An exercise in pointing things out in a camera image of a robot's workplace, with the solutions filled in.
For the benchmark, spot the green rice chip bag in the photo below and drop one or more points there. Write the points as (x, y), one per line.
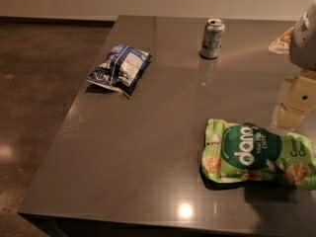
(237, 153)

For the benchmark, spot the blue chip bag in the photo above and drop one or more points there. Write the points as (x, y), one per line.
(122, 69)

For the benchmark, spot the silver soda can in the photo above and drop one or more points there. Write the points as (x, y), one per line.
(212, 38)

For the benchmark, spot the clear plastic wrapper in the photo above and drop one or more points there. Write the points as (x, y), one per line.
(282, 43)

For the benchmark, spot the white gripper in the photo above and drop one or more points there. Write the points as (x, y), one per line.
(304, 43)

